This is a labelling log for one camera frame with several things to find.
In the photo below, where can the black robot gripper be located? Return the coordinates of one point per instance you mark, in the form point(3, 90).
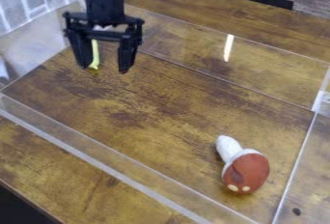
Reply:
point(104, 13)

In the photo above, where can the green plastic spoon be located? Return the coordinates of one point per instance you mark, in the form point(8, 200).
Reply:
point(94, 64)

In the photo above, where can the toy mushroom brown cap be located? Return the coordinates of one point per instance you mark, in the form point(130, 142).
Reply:
point(246, 166)

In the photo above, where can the clear acrylic triangular bracket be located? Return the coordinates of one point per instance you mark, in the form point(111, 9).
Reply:
point(106, 28)

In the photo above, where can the clear acrylic enclosure walls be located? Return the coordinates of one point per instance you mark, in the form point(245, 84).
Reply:
point(114, 148)

